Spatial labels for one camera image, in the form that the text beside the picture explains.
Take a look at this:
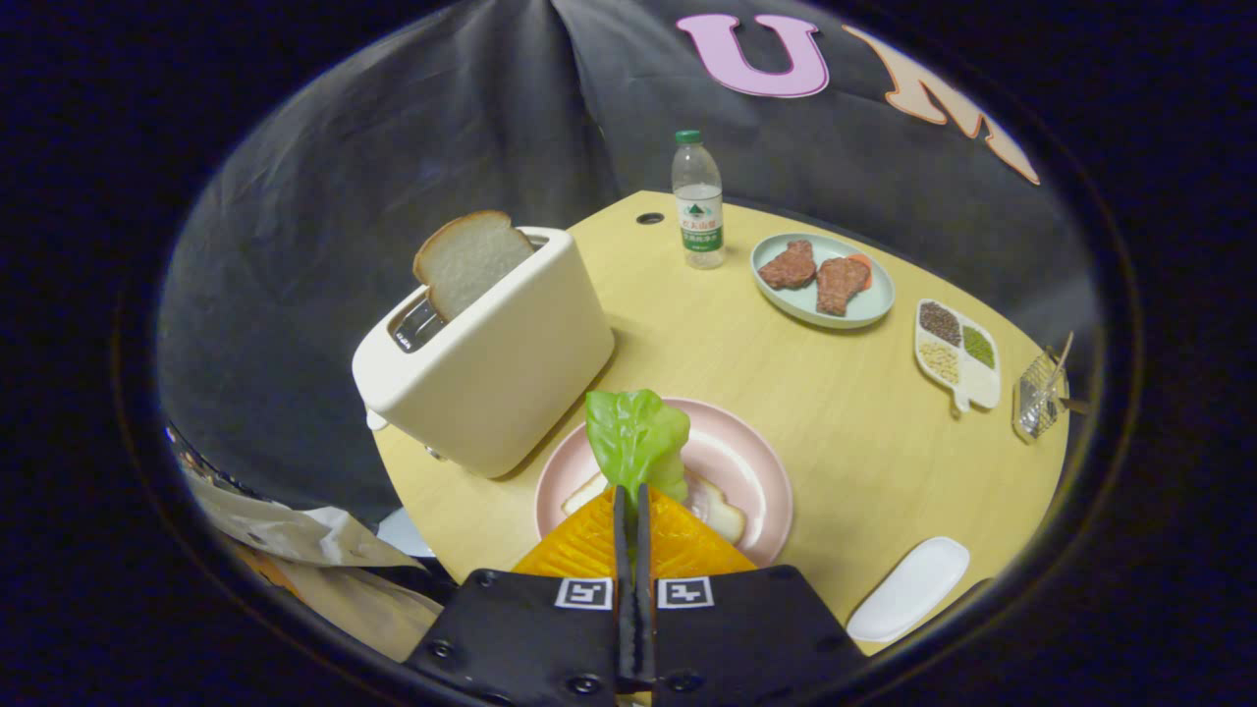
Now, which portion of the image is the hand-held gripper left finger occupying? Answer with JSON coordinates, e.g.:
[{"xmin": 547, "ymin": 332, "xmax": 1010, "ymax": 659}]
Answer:
[{"xmin": 405, "ymin": 484, "xmax": 639, "ymax": 707}]

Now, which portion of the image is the black backdrop cloth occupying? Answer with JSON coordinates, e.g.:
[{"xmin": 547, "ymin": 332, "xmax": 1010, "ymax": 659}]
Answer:
[{"xmin": 155, "ymin": 0, "xmax": 1103, "ymax": 526}]

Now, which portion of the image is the clear glass cup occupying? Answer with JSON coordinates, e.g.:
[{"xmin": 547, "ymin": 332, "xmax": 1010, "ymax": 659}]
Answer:
[{"xmin": 1011, "ymin": 349, "xmax": 1070, "ymax": 441}]

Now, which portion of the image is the green lettuce leaf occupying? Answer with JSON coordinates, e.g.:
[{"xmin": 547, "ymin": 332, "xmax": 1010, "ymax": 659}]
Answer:
[{"xmin": 584, "ymin": 389, "xmax": 692, "ymax": 514}]

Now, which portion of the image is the bread slice on plate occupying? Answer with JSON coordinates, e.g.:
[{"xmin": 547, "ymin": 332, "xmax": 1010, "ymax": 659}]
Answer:
[{"xmin": 561, "ymin": 469, "xmax": 748, "ymax": 547}]

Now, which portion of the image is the white divided seasoning dish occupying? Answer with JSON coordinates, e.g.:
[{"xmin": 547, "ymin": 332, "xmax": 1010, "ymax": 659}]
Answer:
[{"xmin": 914, "ymin": 299, "xmax": 1003, "ymax": 415}]

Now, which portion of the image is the bread slice in toaster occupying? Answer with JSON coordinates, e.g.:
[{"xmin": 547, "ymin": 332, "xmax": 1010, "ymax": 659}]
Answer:
[{"xmin": 412, "ymin": 209, "xmax": 537, "ymax": 324}]

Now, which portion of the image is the clear water bottle green cap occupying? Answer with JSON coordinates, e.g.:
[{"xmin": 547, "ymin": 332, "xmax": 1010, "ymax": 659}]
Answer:
[{"xmin": 671, "ymin": 130, "xmax": 727, "ymax": 271}]

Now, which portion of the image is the crumpled pale paper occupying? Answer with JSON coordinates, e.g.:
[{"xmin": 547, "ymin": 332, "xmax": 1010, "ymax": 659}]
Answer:
[{"xmin": 182, "ymin": 457, "xmax": 445, "ymax": 661}]

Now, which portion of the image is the thin stick in cup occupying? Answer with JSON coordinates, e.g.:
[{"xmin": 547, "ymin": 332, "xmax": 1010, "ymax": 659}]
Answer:
[{"xmin": 1041, "ymin": 331, "xmax": 1076, "ymax": 396}]

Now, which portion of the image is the white oblong tray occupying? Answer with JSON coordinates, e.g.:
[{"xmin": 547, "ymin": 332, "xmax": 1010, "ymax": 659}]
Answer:
[{"xmin": 847, "ymin": 536, "xmax": 972, "ymax": 645}]

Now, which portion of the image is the cream toaster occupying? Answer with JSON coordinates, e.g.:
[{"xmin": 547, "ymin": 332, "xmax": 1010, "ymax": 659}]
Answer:
[{"xmin": 351, "ymin": 226, "xmax": 617, "ymax": 481}]

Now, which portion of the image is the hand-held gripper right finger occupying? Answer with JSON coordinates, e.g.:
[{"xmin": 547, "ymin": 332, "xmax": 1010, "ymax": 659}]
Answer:
[{"xmin": 634, "ymin": 484, "xmax": 871, "ymax": 707}]

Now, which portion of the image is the pink plate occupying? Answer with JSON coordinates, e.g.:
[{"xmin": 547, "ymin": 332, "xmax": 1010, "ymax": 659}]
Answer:
[{"xmin": 535, "ymin": 397, "xmax": 794, "ymax": 570}]

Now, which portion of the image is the brown meat piece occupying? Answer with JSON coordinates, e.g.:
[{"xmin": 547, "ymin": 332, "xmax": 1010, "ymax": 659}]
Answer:
[
  {"xmin": 757, "ymin": 240, "xmax": 818, "ymax": 292},
  {"xmin": 815, "ymin": 256, "xmax": 872, "ymax": 317}
]

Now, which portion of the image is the pale green plate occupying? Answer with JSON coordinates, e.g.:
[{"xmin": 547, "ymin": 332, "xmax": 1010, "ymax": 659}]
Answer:
[{"xmin": 750, "ymin": 232, "xmax": 897, "ymax": 331}]

